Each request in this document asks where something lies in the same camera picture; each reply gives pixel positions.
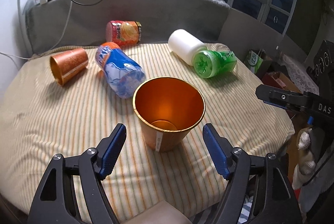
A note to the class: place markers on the green tea bottle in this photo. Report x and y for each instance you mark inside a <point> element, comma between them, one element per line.
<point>208,63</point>

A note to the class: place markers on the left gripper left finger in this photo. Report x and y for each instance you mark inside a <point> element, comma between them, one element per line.
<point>71,185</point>

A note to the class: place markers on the grey sofa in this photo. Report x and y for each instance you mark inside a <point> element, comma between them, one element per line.
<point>83,22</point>

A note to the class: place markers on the red snack canister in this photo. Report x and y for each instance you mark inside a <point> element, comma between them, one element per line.
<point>123,33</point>

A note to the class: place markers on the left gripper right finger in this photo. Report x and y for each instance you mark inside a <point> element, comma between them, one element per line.
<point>274,200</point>

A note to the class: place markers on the striped blue white trousers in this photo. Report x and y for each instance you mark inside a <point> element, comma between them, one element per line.
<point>205,217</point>

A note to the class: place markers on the white plastic jar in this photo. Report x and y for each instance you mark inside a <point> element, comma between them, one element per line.
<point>185,45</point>

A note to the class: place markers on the green paper shopping bag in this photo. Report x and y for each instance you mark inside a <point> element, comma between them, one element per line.
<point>254,60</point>

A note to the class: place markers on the blue plastic bottle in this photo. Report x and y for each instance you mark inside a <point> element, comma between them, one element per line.
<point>122,73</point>

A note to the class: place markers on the orange patterned paper cup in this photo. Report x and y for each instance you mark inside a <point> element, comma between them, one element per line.
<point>168,109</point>

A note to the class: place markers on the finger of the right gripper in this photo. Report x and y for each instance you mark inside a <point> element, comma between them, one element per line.
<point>292,99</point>
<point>278,104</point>

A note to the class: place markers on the gloved right hand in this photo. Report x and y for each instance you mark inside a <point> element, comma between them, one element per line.
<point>306,161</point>

